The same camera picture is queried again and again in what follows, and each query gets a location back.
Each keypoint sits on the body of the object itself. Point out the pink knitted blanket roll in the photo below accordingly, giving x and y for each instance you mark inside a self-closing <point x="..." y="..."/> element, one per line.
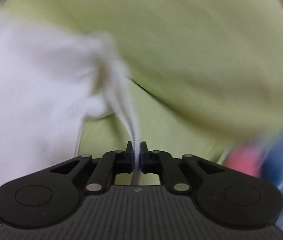
<point x="246" y="158"/>

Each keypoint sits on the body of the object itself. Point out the light green sofa cover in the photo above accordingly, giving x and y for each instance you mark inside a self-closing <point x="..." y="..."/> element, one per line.
<point x="205" y="74"/>

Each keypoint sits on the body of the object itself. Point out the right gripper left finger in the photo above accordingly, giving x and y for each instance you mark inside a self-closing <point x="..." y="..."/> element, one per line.
<point x="107" y="168"/>

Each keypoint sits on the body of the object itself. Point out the white canvas tote bag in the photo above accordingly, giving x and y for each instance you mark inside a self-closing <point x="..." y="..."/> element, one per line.
<point x="51" y="80"/>

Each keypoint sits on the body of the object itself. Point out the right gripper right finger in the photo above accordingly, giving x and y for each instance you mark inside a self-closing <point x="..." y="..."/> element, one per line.
<point x="166" y="167"/>

